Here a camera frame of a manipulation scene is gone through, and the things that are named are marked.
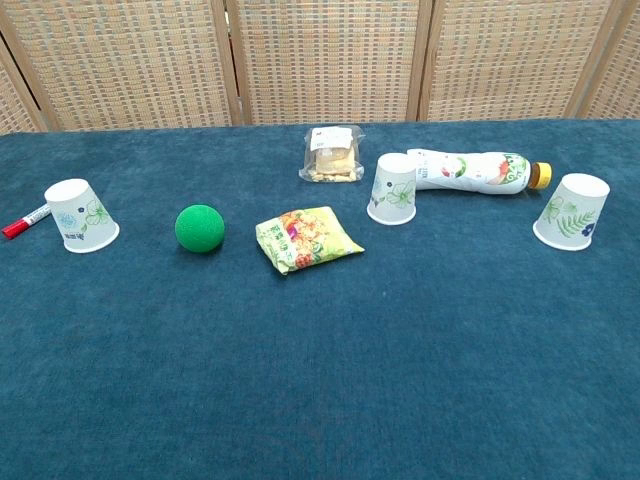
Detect yellow green snack bag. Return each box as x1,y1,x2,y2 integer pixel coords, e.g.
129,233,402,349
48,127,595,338
254,205,366,276

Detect white paper cup fern print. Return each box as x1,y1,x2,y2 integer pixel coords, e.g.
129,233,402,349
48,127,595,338
532,173,612,251

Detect white paper cup green flower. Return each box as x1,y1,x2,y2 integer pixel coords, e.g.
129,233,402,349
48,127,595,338
366,153,418,226

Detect green foam ball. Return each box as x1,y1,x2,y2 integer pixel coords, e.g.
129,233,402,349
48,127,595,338
174,203,227,253

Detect red white marker pen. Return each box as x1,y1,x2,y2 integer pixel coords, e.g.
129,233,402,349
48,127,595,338
1,202,51,241

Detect white paper cup blue text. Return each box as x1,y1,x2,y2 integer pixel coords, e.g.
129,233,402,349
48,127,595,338
43,178,121,255

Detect blue table cloth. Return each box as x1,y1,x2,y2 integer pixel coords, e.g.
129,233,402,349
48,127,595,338
0,118,640,480

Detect woven folding screen panel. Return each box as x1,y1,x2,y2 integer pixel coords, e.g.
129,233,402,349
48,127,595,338
0,49,46,134
224,0,434,126
418,0,626,122
0,0,242,133
579,0,640,121

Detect white drink bottle yellow cap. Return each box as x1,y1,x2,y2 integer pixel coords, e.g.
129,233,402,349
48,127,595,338
407,148,554,194

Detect clear cracker package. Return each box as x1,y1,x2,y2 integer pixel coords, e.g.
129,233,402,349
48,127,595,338
298,125,366,185

